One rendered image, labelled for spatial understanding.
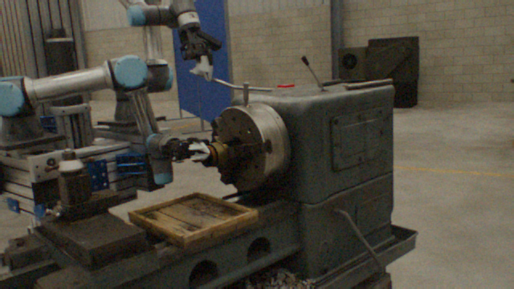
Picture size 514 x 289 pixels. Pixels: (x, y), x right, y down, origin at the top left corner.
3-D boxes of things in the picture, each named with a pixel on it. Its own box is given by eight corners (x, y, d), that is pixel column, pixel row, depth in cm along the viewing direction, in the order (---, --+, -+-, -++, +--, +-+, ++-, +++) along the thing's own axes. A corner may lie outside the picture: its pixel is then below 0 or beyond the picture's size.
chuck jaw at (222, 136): (236, 144, 176) (222, 119, 180) (242, 137, 173) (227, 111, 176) (213, 150, 169) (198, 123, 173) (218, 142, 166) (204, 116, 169)
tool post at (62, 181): (84, 195, 147) (80, 164, 145) (95, 200, 141) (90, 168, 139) (61, 201, 142) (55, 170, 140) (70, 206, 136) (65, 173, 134)
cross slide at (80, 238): (86, 213, 160) (84, 200, 159) (148, 246, 128) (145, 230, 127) (34, 226, 149) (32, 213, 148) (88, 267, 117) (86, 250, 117)
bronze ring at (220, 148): (217, 138, 171) (196, 143, 165) (232, 140, 164) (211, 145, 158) (218, 163, 172) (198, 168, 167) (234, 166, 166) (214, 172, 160)
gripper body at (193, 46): (183, 63, 171) (174, 32, 172) (202, 61, 177) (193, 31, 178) (193, 54, 165) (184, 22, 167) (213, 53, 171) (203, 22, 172)
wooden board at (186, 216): (198, 200, 185) (197, 190, 184) (259, 221, 158) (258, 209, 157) (128, 221, 165) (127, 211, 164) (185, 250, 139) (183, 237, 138)
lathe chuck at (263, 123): (229, 173, 193) (228, 98, 184) (283, 195, 170) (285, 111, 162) (212, 178, 187) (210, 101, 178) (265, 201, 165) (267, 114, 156)
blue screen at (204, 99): (163, 120, 1041) (152, 12, 994) (198, 116, 1067) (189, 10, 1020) (210, 156, 661) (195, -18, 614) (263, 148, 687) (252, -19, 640)
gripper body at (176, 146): (179, 164, 161) (162, 160, 170) (200, 159, 167) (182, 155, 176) (177, 143, 160) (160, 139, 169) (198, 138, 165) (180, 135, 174)
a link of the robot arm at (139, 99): (110, 59, 186) (148, 172, 199) (110, 59, 176) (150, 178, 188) (138, 52, 189) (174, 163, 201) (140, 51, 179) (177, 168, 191)
